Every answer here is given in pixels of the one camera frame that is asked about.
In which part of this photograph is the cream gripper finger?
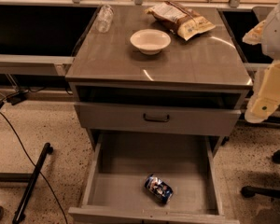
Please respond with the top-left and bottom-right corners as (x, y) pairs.
(242, 20), (266, 45)
(245, 60), (280, 123)

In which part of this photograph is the blue pepsi can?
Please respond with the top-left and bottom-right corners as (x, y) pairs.
(144, 174), (174, 204)

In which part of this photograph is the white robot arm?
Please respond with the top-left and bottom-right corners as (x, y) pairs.
(242, 2), (280, 123)

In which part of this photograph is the grey drawer cabinet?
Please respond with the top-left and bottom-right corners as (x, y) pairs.
(66, 6), (252, 148)

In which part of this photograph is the open middle drawer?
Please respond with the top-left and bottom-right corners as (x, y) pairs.
(69, 132), (240, 224)

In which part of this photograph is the chip bag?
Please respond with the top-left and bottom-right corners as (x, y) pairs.
(145, 1), (216, 41)

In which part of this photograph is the white bowl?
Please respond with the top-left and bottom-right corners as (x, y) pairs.
(130, 29), (171, 55)

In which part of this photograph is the clear plastic bottle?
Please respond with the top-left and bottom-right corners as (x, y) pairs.
(96, 5), (114, 33)

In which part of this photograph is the black stand leg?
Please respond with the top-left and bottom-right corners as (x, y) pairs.
(12, 143), (53, 224)

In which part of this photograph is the top drawer with handle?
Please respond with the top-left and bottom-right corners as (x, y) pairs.
(75, 103), (240, 136)

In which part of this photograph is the black floor cable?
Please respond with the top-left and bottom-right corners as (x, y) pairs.
(0, 109), (69, 224)

